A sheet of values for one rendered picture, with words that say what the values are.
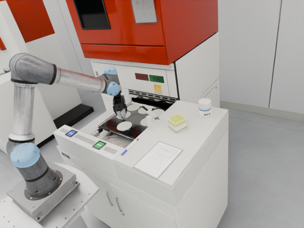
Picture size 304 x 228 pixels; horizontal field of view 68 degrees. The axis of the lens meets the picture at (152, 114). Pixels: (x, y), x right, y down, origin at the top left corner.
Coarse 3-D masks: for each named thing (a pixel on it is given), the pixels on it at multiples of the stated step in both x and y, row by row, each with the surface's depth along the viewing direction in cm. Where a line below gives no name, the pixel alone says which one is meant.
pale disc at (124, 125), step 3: (120, 123) 150; (123, 123) 149; (126, 123) 149; (129, 123) 148; (117, 126) 148; (120, 126) 147; (123, 126) 147; (126, 126) 146; (129, 126) 146; (120, 129) 144; (123, 129) 144; (126, 129) 143
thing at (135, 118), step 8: (128, 104) 171; (144, 104) 167; (120, 112) 163; (136, 112) 159; (112, 120) 156; (120, 120) 154; (128, 120) 152; (136, 120) 150; (112, 128) 147; (136, 128) 142; (144, 128) 141; (136, 136) 135
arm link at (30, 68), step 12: (24, 60) 95; (36, 60) 96; (24, 72) 95; (36, 72) 95; (48, 72) 97; (60, 72) 102; (72, 72) 107; (48, 84) 101; (60, 84) 105; (72, 84) 107; (84, 84) 111; (96, 84) 115; (108, 84) 120
